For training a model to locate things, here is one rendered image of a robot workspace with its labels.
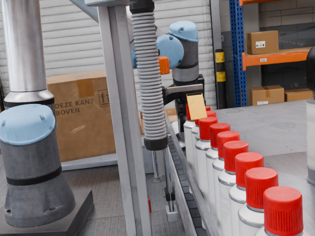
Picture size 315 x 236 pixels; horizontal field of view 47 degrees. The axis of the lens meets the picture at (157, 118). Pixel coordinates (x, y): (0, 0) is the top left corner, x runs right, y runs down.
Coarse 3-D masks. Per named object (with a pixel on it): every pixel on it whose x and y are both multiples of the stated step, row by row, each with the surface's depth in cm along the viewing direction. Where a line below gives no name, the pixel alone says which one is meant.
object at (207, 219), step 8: (168, 120) 119; (168, 128) 110; (176, 144) 92; (184, 160) 80; (184, 168) 75; (192, 176) 71; (192, 184) 67; (192, 192) 66; (200, 192) 63; (200, 200) 60; (200, 208) 57; (208, 216) 55; (208, 224) 52; (208, 232) 51; (216, 232) 50
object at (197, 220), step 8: (176, 120) 153; (168, 144) 121; (176, 152) 112; (184, 152) 111; (176, 160) 105; (176, 168) 99; (184, 176) 93; (184, 184) 87; (184, 192) 83; (192, 200) 79; (192, 208) 75; (192, 216) 72; (200, 216) 72; (200, 224) 69; (200, 232) 66
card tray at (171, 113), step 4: (172, 108) 185; (140, 112) 185; (168, 112) 186; (172, 112) 186; (176, 112) 186; (140, 116) 174; (168, 116) 184; (172, 116) 183; (176, 116) 182; (140, 120) 165; (172, 120) 174; (140, 124) 158; (144, 132) 158
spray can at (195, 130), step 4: (208, 108) 72; (196, 120) 73; (196, 124) 73; (192, 128) 74; (196, 128) 73; (192, 132) 73; (196, 132) 72; (192, 136) 73; (192, 140) 74; (192, 144) 74; (196, 164) 74; (196, 168) 74; (196, 172) 75; (196, 176) 75; (196, 180) 75
